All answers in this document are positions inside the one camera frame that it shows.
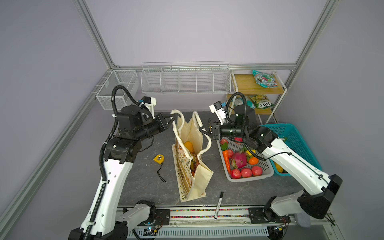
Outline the white plastic fruit basket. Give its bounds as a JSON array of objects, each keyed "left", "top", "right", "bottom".
[{"left": 216, "top": 138, "right": 274, "bottom": 183}]

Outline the small orange tangerine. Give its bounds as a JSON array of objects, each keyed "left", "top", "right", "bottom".
[{"left": 248, "top": 157, "right": 259, "bottom": 166}]

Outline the white wire wall basket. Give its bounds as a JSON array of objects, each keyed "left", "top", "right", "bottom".
[{"left": 141, "top": 62, "right": 232, "bottom": 94}]

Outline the green Fox's candy bag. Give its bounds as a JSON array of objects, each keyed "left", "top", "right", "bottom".
[{"left": 249, "top": 95, "right": 274, "bottom": 110}]

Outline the red apple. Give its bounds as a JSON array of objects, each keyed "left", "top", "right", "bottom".
[
  {"left": 252, "top": 166, "right": 263, "bottom": 177},
  {"left": 241, "top": 168, "right": 253, "bottom": 178},
  {"left": 230, "top": 169, "right": 242, "bottom": 180}
]

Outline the white wooden two-tier shelf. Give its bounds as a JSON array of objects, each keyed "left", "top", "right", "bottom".
[{"left": 224, "top": 71, "right": 288, "bottom": 125}]

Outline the yellow tape measure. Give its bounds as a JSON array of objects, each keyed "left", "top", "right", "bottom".
[{"left": 154, "top": 154, "right": 166, "bottom": 183}]

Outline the red apple front right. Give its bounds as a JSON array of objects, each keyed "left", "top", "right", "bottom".
[{"left": 252, "top": 166, "right": 263, "bottom": 177}]

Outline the red apple front middle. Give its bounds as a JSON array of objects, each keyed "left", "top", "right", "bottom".
[{"left": 241, "top": 168, "right": 253, "bottom": 178}]

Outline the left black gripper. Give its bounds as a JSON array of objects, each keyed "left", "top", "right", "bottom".
[{"left": 135, "top": 112, "right": 176, "bottom": 141}]

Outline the teal plastic vegetable basket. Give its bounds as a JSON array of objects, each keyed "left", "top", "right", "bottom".
[{"left": 263, "top": 124, "right": 322, "bottom": 171}]

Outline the teal pink snack bag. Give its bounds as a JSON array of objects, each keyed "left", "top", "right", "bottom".
[{"left": 253, "top": 71, "right": 278, "bottom": 89}]

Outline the pink dragon fruit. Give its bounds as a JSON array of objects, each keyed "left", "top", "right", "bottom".
[{"left": 230, "top": 152, "right": 248, "bottom": 169}]

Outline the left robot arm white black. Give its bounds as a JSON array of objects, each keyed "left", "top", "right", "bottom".
[{"left": 68, "top": 85, "right": 180, "bottom": 240}]

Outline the white mesh box basket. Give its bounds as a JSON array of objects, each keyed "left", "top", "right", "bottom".
[{"left": 95, "top": 69, "right": 140, "bottom": 111}]

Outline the black marker pen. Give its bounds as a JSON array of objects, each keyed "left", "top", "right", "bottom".
[{"left": 214, "top": 192, "right": 224, "bottom": 220}]

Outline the yellow pear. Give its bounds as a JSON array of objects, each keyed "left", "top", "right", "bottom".
[{"left": 184, "top": 141, "right": 195, "bottom": 154}]

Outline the grey wrist rest pad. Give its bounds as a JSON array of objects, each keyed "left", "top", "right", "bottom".
[{"left": 294, "top": 213, "right": 312, "bottom": 228}]

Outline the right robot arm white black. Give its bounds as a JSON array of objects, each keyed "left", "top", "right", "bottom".
[{"left": 199, "top": 102, "right": 343, "bottom": 223}]

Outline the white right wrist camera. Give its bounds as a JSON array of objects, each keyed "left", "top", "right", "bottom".
[{"left": 210, "top": 101, "right": 227, "bottom": 125}]

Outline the red apple front left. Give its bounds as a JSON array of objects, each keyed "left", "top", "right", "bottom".
[{"left": 230, "top": 169, "right": 242, "bottom": 180}]

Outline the cream floral tote bag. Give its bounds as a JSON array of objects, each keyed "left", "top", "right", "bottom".
[{"left": 171, "top": 110, "right": 214, "bottom": 203}]

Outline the orange carrot in white basket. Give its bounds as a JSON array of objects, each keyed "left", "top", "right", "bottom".
[{"left": 222, "top": 150, "right": 231, "bottom": 173}]

